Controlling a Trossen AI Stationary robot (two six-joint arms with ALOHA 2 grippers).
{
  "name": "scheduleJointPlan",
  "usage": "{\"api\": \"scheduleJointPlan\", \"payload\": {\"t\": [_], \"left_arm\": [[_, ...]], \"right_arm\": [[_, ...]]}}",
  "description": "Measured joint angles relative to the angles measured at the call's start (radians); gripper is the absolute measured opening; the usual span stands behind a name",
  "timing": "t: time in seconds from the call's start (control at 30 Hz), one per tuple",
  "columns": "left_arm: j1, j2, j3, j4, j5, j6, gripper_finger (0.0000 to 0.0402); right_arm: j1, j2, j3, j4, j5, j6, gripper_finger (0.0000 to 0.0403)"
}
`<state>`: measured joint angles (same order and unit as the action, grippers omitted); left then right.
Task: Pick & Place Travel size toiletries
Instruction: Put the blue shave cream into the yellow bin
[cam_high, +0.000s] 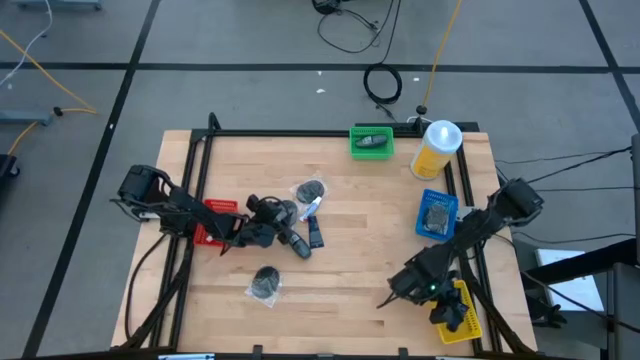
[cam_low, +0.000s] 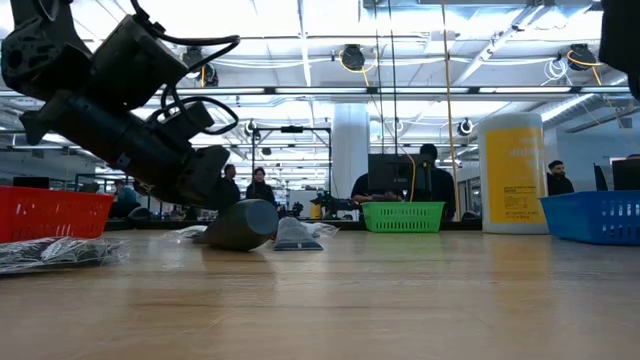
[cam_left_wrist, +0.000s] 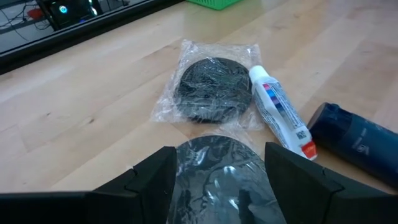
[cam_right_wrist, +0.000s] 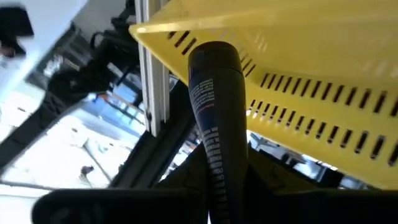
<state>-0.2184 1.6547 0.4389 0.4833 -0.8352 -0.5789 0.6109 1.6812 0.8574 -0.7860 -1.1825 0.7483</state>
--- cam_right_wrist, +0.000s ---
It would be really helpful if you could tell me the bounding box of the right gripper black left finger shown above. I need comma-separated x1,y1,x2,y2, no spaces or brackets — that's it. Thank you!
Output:
30,142,210,224

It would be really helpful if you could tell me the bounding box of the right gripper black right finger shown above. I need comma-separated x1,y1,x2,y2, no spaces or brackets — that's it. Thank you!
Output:
248,146,398,224

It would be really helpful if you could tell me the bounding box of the dark blue toiletry tube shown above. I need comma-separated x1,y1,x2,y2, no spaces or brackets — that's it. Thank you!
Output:
187,40,249,224

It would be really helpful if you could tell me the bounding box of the yellow plastic basket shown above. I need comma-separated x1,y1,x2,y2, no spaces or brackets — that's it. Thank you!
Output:
129,0,398,190

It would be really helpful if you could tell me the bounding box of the black metal table frame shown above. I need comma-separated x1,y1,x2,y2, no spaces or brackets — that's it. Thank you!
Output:
108,80,200,190

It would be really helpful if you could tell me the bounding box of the silver aluminium profile post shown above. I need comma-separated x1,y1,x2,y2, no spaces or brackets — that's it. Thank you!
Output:
134,0,171,138

